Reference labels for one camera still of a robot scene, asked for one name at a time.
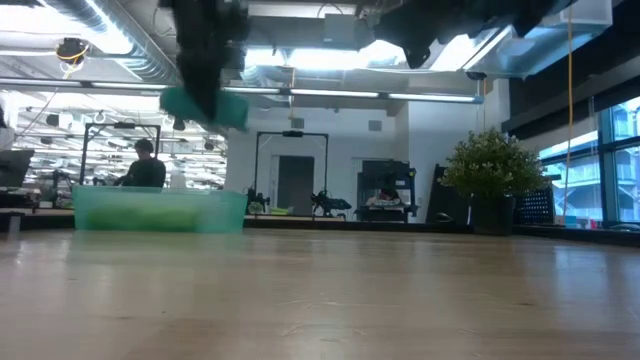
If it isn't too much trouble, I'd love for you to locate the potted green plant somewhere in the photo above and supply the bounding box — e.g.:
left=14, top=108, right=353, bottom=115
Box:
left=438, top=126, right=550, bottom=237

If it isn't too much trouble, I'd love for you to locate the teal microfiber towel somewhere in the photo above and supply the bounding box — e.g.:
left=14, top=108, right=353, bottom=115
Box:
left=158, top=86, right=250, bottom=133

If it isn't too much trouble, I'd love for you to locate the black yellow cable reel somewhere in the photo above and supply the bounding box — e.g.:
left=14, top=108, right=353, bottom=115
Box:
left=54, top=37, right=91, bottom=66

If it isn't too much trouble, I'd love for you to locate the black equipment cart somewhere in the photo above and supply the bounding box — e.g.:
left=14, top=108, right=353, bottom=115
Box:
left=355, top=159, right=420, bottom=224

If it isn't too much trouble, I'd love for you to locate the black perforated crate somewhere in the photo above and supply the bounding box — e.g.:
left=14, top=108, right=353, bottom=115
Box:
left=514, top=185, right=557, bottom=226

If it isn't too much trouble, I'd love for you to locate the grey door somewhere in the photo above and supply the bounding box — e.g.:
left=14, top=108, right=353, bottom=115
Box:
left=276, top=154, right=316, bottom=217

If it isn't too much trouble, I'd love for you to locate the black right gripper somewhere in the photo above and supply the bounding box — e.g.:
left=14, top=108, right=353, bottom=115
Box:
left=372, top=0, right=451, bottom=70

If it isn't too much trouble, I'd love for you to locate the person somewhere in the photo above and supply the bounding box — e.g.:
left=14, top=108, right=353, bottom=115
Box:
left=366, top=188, right=405, bottom=208
left=113, top=138, right=168, bottom=189

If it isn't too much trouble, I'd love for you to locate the teal translucent plastic basket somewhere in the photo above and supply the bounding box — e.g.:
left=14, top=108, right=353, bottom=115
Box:
left=71, top=184, right=249, bottom=235

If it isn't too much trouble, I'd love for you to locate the black aluminium rig frame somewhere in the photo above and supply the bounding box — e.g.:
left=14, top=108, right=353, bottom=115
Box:
left=0, top=208, right=640, bottom=247

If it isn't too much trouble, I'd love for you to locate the black leaning panel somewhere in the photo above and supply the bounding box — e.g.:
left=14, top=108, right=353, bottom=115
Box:
left=427, top=163, right=474, bottom=224

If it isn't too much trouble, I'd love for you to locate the black background rig frame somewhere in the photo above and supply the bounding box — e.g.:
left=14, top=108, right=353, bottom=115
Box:
left=253, top=130, right=331, bottom=217
left=81, top=122, right=163, bottom=187

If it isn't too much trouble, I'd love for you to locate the dark background monitor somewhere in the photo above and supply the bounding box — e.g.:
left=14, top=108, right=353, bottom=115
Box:
left=0, top=148, right=36, bottom=189

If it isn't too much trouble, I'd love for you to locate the lime green microfiber towel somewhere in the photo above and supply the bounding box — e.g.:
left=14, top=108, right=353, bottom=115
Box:
left=84, top=203, right=206, bottom=232

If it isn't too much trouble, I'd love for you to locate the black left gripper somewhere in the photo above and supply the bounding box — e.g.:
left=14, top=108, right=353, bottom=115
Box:
left=169, top=0, right=251, bottom=123

